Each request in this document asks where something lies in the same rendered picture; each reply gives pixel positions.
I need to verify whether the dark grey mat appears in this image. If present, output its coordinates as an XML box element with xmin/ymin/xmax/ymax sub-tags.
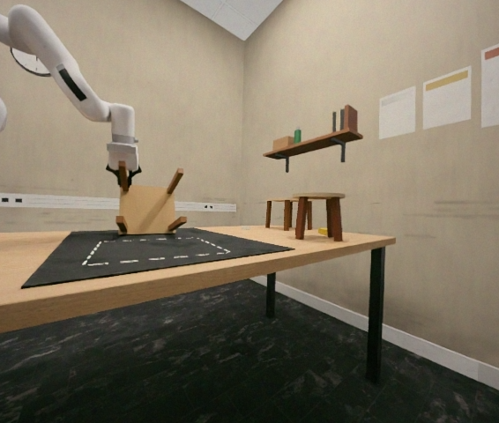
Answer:
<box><xmin>21</xmin><ymin>227</ymin><xmax>295</xmax><ymax>289</ymax></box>

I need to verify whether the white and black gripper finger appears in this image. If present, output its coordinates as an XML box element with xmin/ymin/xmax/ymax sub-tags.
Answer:
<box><xmin>106</xmin><ymin>165</ymin><xmax>122</xmax><ymax>188</ymax></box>
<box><xmin>128</xmin><ymin>165</ymin><xmax>142</xmax><ymax>188</ymax></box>

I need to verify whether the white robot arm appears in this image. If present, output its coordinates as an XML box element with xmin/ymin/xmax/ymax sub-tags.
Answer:
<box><xmin>0</xmin><ymin>4</ymin><xmax>138</xmax><ymax>154</ymax></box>

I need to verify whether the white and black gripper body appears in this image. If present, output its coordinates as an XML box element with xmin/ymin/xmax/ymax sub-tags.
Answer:
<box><xmin>108</xmin><ymin>147</ymin><xmax>138</xmax><ymax>171</ymax></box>

